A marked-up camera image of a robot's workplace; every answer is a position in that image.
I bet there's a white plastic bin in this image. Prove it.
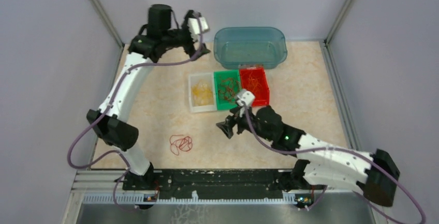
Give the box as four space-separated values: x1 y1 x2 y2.
188 72 217 113

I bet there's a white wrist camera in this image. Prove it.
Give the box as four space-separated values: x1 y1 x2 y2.
235 88 256 107
187 12 210 42

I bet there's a green plastic bin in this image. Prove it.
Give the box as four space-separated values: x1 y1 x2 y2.
213 70 241 111

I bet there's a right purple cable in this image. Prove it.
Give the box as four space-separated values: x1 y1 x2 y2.
242 100 427 224

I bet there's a yellow cable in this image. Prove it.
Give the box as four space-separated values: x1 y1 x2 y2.
191 82 214 103
191 83 214 106

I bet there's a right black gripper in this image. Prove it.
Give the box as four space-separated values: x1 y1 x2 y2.
216 103 274 142

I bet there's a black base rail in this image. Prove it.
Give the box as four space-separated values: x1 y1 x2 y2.
72 169 365 209

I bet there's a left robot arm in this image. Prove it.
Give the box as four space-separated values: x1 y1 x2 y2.
86 4 210 190

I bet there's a blue transparent plastic tub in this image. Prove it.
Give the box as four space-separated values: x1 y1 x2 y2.
213 26 288 69

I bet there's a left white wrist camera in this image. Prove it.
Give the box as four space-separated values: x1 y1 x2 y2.
187 12 210 42

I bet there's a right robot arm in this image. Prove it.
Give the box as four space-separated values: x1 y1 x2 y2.
216 106 400 207

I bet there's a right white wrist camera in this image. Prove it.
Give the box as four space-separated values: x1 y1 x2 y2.
235 88 256 107

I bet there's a red plastic bin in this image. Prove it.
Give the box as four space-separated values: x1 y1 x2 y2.
239 67 270 107

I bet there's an orange cable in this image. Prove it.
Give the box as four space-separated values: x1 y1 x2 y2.
242 70 268 100

